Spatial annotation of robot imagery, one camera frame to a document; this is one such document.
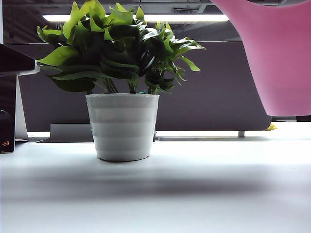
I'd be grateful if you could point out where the long ceiling light strip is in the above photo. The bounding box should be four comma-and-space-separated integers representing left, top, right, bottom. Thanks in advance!
41, 14, 230, 23

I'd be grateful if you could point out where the green leafy plant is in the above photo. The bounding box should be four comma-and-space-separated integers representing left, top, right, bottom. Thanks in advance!
36, 0, 207, 95

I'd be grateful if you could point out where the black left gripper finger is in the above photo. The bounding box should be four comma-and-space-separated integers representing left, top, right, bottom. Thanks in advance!
0, 43, 41, 78

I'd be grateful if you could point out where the pink plastic watering can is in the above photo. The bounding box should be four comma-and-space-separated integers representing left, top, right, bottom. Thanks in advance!
210, 0, 311, 117

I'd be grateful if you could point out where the black screen white stand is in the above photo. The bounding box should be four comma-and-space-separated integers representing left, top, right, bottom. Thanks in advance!
0, 74, 29, 154

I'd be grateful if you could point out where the grey flat box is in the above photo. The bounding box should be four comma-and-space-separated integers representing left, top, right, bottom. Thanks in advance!
50, 123, 93, 143

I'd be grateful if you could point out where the dark purple desk partition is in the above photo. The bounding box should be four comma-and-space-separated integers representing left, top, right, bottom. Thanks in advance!
3, 41, 272, 133

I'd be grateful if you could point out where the white ribbed plant pot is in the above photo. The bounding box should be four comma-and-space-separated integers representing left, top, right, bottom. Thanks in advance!
85, 93, 160, 163

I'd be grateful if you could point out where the ceiling air vent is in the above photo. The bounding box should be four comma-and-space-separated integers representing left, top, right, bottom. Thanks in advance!
172, 7, 200, 14

